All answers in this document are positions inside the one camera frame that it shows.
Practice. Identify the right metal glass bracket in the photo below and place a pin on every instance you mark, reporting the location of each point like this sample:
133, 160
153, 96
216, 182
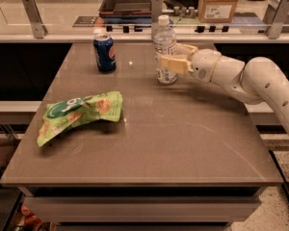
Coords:
275, 28

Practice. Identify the metal glass bracket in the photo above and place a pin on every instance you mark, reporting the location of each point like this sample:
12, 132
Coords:
275, 28
156, 11
38, 28

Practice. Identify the left metal glass bracket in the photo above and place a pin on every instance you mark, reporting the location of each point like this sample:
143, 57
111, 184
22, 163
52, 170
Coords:
38, 28

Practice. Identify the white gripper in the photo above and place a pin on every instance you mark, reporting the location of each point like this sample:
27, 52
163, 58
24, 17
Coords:
204, 64

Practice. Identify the blue Pepsi soda can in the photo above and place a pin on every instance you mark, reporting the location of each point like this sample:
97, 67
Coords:
104, 53

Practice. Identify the cardboard box with label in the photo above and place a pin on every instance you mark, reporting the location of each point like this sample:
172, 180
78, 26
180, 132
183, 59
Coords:
216, 11

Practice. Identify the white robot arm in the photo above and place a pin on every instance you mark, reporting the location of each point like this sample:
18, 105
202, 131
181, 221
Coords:
258, 80

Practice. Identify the orange object under table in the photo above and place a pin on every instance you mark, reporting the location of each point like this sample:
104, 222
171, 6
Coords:
30, 222

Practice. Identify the clear plastic water bottle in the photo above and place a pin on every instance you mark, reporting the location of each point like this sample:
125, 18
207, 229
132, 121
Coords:
164, 40

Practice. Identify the middle metal glass bracket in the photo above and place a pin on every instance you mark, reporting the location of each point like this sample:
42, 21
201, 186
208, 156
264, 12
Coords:
156, 11

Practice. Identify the green snack bag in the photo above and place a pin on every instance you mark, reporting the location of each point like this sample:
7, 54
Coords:
68, 114

